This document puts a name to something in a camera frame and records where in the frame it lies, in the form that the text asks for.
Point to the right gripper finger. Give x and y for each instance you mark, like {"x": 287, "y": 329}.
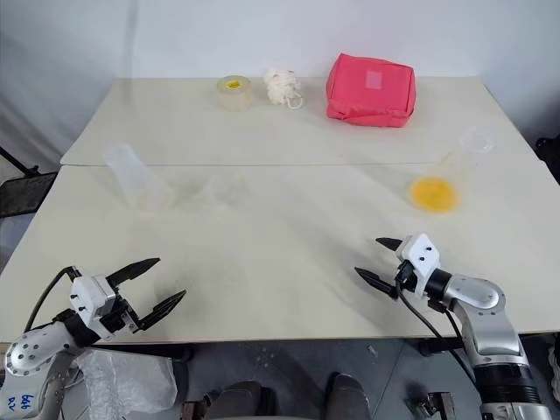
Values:
{"x": 389, "y": 244}
{"x": 376, "y": 282}

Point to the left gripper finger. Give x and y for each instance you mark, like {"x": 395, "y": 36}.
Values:
{"x": 164, "y": 308}
{"x": 133, "y": 270}

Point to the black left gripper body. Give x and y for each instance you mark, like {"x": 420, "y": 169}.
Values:
{"x": 120, "y": 317}

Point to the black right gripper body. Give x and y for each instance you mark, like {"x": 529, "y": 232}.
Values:
{"x": 404, "y": 273}

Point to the clear plastic cup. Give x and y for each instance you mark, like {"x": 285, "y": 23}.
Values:
{"x": 131, "y": 175}

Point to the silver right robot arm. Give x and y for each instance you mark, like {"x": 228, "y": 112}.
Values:
{"x": 481, "y": 293}

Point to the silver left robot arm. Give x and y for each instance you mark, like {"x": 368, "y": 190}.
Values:
{"x": 30, "y": 350}

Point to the crumpled clear plastic bag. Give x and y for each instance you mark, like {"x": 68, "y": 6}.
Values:
{"x": 122, "y": 380}

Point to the clear flask with orange liquid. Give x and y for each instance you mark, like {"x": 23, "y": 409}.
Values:
{"x": 434, "y": 195}

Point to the dark table foot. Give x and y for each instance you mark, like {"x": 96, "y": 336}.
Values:
{"x": 433, "y": 347}

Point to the dark rounded shape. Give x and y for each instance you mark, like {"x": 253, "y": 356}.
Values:
{"x": 247, "y": 400}
{"x": 347, "y": 396}

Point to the black metal stand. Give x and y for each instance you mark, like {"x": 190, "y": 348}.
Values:
{"x": 26, "y": 188}

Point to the red fabric pouch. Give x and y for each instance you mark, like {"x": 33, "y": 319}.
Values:
{"x": 372, "y": 100}

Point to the black object beside table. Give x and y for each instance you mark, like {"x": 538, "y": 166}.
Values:
{"x": 549, "y": 159}

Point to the white yarn ball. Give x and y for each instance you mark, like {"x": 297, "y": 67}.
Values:
{"x": 277, "y": 85}

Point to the clear tape roll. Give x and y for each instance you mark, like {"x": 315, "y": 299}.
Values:
{"x": 236, "y": 98}

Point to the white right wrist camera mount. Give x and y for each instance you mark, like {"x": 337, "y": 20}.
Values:
{"x": 422, "y": 258}

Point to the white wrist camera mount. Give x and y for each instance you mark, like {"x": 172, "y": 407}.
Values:
{"x": 422, "y": 258}
{"x": 87, "y": 299}

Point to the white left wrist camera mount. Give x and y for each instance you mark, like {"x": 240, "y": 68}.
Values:
{"x": 87, "y": 299}

